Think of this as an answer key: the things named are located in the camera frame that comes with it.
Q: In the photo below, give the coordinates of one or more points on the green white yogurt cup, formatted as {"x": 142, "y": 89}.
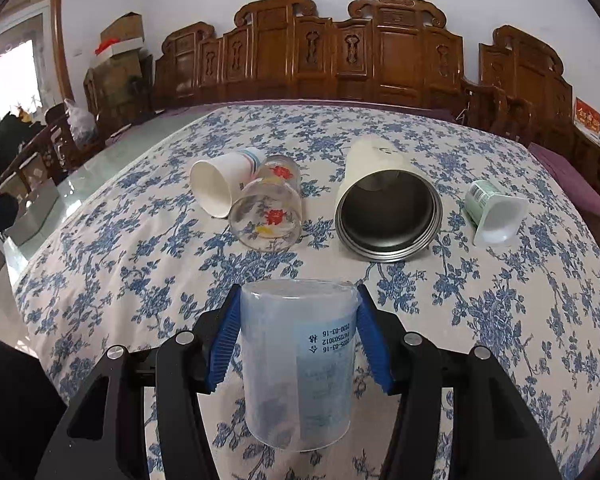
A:
{"x": 495, "y": 212}

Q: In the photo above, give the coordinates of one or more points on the white plastic bag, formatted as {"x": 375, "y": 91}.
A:
{"x": 80, "y": 120}

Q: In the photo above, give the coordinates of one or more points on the purple seat cushion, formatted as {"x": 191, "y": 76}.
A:
{"x": 572, "y": 175}

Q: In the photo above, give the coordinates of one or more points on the blue floral tablecloth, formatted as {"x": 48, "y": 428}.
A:
{"x": 330, "y": 270}

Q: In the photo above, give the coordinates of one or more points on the red yellow box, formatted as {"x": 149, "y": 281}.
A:
{"x": 587, "y": 117}

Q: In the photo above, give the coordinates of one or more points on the wooden chair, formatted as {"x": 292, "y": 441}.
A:
{"x": 37, "y": 155}

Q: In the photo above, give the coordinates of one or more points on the cardboard box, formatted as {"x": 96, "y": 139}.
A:
{"x": 122, "y": 35}

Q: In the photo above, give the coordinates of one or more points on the clear plastic cup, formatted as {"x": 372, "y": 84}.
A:
{"x": 300, "y": 365}

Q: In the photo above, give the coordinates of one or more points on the wooden cabinet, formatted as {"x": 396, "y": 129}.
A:
{"x": 117, "y": 90}

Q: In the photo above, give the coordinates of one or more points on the white paper cup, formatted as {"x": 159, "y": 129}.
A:
{"x": 225, "y": 180}

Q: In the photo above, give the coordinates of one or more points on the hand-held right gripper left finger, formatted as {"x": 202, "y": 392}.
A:
{"x": 223, "y": 345}

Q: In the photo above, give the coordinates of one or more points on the carved wooden armchair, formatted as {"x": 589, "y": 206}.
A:
{"x": 535, "y": 85}

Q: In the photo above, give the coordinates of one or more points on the clear glass cup red print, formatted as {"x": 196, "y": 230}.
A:
{"x": 270, "y": 207}

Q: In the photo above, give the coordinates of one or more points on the carved wooden bench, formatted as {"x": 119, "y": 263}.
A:
{"x": 310, "y": 55}

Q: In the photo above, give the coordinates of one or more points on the cream steel-lined mug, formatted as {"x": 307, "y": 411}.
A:
{"x": 385, "y": 200}

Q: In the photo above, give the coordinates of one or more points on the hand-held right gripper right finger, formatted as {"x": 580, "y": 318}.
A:
{"x": 375, "y": 347}

